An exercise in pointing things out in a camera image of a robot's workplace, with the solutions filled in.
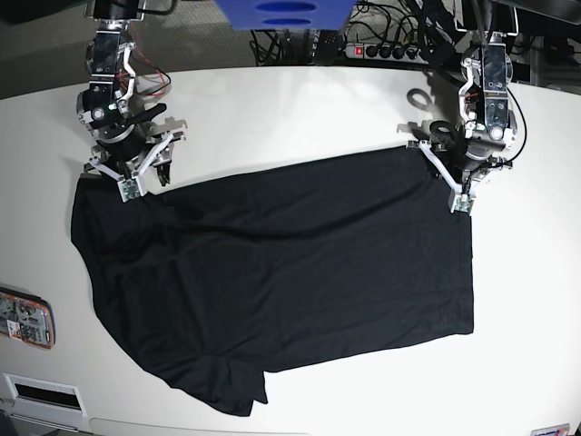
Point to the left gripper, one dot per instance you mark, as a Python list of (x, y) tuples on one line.
[(486, 125)]

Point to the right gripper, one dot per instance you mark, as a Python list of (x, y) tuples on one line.
[(112, 109)]

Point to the black T-shirt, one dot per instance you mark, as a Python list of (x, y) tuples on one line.
[(210, 286)]

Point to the white power strip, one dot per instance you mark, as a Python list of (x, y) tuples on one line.
[(407, 54)]

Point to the blue plastic holder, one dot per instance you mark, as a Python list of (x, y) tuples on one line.
[(286, 14)]

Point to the clear orange parts box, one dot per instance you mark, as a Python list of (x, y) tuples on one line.
[(27, 318)]

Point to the white slotted table inset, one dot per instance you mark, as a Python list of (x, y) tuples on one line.
[(49, 403)]

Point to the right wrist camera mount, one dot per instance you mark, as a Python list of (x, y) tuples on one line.
[(128, 173)]

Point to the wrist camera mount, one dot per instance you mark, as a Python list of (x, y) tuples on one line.
[(128, 173), (449, 181)]

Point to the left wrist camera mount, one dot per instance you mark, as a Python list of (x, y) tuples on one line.
[(449, 181)]

